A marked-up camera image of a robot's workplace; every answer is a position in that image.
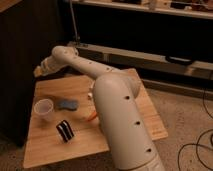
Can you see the clear plastic cup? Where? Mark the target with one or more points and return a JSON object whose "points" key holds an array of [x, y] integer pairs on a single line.
{"points": [[44, 109]]}

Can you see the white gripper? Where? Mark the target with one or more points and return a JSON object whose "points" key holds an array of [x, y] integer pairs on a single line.
{"points": [[48, 66]]}

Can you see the black handle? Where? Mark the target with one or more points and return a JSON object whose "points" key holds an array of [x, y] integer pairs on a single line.
{"points": [[178, 61]]}

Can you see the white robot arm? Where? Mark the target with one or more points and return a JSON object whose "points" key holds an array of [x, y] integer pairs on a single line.
{"points": [[114, 95]]}

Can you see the wooden table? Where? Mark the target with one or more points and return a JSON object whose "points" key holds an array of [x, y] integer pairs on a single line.
{"points": [[74, 117]]}

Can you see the dark cabinet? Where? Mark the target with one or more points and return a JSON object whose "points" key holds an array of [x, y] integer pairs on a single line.
{"points": [[28, 32]]}

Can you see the blue sponge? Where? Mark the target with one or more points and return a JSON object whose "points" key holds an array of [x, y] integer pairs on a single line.
{"points": [[67, 104]]}

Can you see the black white striped eraser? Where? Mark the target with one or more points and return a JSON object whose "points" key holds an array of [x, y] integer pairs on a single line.
{"points": [[65, 131]]}

